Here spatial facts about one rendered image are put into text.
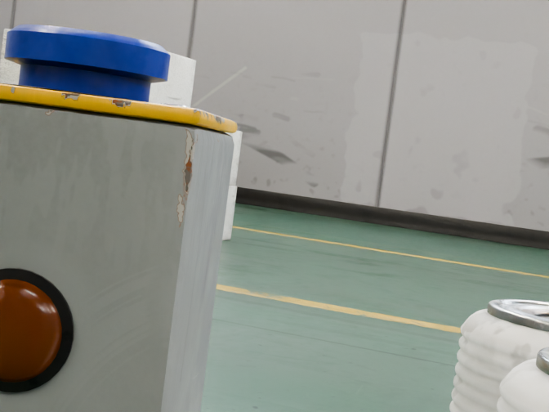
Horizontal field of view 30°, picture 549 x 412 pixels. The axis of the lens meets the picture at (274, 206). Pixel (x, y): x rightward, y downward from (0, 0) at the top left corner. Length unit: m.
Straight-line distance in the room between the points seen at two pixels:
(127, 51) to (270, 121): 5.40
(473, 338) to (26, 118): 0.26
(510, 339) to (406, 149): 5.00
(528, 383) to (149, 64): 0.15
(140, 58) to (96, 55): 0.01
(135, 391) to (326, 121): 5.32
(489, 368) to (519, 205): 4.88
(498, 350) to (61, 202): 0.24
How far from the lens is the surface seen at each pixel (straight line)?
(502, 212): 5.31
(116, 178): 0.22
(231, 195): 3.34
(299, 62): 5.62
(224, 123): 0.26
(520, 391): 0.32
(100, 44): 0.24
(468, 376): 0.44
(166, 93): 2.84
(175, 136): 0.22
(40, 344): 0.23
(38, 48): 0.24
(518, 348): 0.42
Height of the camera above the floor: 0.31
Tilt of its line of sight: 3 degrees down
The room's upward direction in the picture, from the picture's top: 7 degrees clockwise
